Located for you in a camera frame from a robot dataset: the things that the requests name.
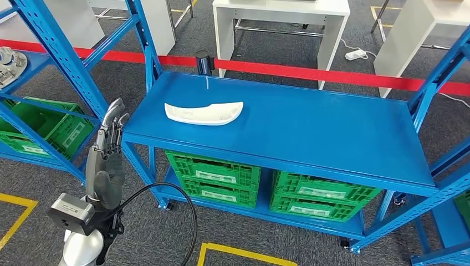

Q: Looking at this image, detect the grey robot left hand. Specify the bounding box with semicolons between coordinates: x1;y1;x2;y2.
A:
85;98;130;211

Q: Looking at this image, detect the white curved plastic part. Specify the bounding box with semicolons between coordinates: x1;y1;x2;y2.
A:
164;101;244;127

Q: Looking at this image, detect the blue metal shelf rack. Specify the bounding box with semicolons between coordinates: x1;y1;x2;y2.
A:
0;5;101;183
9;0;470;255
411;191;470;266

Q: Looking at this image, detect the red barrier belt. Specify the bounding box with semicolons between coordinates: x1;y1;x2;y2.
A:
0;38;198;68
214;58;470;98

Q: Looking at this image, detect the grey wheel cover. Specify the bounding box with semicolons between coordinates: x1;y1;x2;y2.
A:
0;47;29;90

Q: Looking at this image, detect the white table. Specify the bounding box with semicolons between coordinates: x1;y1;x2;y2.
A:
374;0;470;99
44;0;176;57
213;0;351;91

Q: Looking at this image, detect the white power strip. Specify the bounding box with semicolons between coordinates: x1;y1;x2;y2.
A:
345;48;368;62

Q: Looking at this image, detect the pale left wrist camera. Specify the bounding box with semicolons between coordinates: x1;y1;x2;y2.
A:
47;193;95;237

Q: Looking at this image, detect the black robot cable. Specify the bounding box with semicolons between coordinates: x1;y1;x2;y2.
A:
110;182;199;266

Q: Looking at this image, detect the black barrier post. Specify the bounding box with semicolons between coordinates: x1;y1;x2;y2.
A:
195;50;215;76

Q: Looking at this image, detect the steel tube frame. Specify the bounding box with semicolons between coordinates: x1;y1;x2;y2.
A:
370;0;452;51

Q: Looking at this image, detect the white power cable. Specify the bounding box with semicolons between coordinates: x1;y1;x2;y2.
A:
339;38;470;110

